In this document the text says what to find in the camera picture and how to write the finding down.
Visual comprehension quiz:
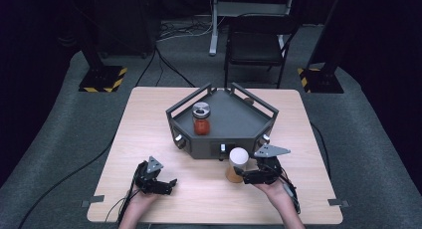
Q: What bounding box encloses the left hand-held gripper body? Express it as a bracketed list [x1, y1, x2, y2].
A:
[133, 155, 165, 194]

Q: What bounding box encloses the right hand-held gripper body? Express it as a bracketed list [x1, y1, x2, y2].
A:
[253, 143, 292, 186]

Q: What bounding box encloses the white lid orange jar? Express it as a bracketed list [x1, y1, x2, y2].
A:
[225, 146, 250, 184]

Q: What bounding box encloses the dark grey corner rack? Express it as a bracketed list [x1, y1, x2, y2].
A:
[165, 82, 280, 161]

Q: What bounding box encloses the small red spice jar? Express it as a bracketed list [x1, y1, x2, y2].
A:
[191, 101, 212, 136]

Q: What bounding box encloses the person's left hand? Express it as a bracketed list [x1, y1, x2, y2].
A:
[129, 186, 161, 207]

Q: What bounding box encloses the person's right hand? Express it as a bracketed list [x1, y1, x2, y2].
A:
[253, 179, 291, 205]

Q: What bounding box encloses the grey tape piece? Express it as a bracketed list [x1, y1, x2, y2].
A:
[326, 198, 350, 209]
[81, 195, 106, 209]

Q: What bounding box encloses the black stand with striped base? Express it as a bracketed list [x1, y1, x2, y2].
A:
[297, 0, 345, 95]
[78, 19, 128, 94]

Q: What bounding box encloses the black folding chair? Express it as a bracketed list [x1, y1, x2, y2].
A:
[223, 12, 302, 90]

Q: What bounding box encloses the grey metal stand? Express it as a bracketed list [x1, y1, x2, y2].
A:
[208, 0, 297, 57]

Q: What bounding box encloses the dark cabinet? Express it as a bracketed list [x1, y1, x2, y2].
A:
[94, 0, 158, 59]

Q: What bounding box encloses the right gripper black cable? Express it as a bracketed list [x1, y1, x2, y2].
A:
[278, 168, 303, 215]

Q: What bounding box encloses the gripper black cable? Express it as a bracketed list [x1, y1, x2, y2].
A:
[278, 168, 303, 215]
[105, 161, 147, 227]

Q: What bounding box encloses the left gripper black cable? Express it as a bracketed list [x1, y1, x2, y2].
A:
[105, 161, 147, 227]

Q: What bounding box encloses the long black floor cable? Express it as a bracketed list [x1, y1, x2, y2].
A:
[17, 46, 157, 229]

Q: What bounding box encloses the bundle of floor cables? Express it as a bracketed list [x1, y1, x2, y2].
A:
[156, 19, 214, 43]

